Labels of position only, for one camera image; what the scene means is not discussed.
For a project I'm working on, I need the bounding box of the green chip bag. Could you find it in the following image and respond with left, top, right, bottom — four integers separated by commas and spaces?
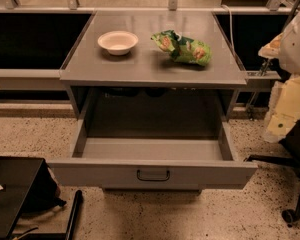
151, 30, 212, 67

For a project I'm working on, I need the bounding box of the black bar on floor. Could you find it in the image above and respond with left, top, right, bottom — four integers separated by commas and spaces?
65, 190, 83, 240

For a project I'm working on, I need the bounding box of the black drawer handle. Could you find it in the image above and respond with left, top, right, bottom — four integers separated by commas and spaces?
136, 170, 170, 182

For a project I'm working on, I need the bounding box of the white cable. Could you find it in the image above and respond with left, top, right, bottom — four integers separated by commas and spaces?
221, 4, 238, 60

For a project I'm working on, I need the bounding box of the grey top drawer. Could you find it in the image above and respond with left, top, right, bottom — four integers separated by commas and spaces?
47, 87, 259, 190

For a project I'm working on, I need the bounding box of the white paper bowl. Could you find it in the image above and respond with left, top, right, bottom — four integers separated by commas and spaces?
98, 31, 139, 56

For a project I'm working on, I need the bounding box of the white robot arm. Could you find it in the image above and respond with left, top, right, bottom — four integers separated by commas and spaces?
258, 11, 300, 143

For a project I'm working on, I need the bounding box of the black office chair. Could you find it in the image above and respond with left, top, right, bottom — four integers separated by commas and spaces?
246, 119, 300, 224

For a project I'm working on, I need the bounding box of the black bag on floor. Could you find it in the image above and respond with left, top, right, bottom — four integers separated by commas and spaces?
22, 167, 66, 213

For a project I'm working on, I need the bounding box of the grey drawer cabinet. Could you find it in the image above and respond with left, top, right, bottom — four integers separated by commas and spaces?
59, 10, 249, 195

